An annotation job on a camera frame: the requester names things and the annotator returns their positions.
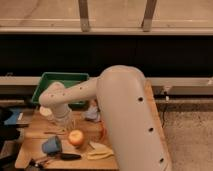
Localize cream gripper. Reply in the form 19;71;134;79
54;112;75;131

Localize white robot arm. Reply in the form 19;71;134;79
39;65;172;171

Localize green plastic tray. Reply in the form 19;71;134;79
31;72;89;105

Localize white paper cup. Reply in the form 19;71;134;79
39;106;53;120

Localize red yellow apple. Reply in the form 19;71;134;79
68;130;84;146

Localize crumpled grey-blue cloth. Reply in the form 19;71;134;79
83;101;100;122

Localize red chili pepper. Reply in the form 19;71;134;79
100;122;107;141

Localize yellow banana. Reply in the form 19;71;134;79
87;141;114;160

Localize blue box on left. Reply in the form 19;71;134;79
4;108;28;125

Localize black handled knife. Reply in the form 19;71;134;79
56;153;81;161

